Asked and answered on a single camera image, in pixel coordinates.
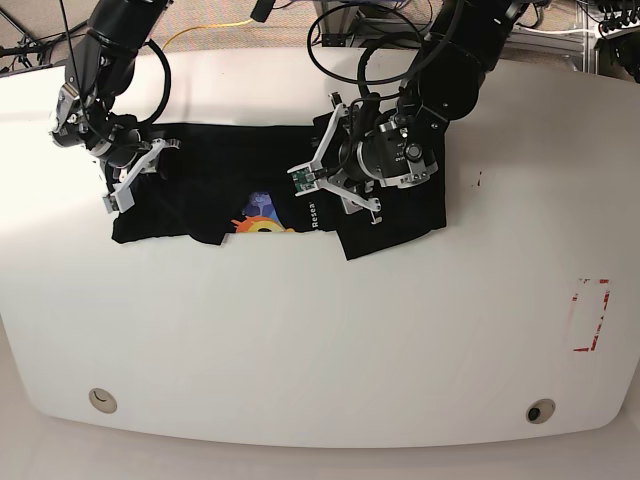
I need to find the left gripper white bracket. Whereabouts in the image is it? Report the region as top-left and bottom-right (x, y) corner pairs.
(287, 92), (382, 225)

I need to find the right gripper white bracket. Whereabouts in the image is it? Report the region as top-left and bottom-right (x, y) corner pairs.
(107, 138), (180, 195)

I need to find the black T-shirt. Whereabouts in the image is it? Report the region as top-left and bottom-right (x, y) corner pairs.
(112, 115), (447, 260)

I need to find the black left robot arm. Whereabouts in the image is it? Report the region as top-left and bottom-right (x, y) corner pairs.
(288, 1), (526, 223)

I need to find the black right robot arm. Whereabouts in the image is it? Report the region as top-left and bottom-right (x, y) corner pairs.
(50, 0), (171, 192)

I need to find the left table grommet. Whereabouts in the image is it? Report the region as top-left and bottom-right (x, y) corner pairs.
(88, 388), (118, 414)

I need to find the table grommet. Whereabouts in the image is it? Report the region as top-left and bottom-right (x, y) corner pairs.
(88, 388), (118, 414)
(525, 398), (556, 425)

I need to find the red tape rectangle marking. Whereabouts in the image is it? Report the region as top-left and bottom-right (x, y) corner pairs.
(568, 278), (611, 353)

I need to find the right table grommet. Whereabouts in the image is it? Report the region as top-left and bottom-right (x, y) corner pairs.
(525, 398), (556, 425)

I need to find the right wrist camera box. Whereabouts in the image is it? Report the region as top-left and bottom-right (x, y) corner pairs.
(103, 189), (135, 214)

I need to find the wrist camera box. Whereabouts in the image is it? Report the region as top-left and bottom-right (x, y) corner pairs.
(290, 167), (319, 196)
(103, 189), (135, 214)

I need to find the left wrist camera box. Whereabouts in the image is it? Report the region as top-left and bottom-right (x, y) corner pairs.
(290, 167), (319, 196)

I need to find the aluminium centre post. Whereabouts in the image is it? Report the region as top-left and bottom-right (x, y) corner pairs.
(312, 1), (360, 47)

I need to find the yellow cable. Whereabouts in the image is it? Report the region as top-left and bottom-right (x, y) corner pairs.
(159, 18), (256, 55)

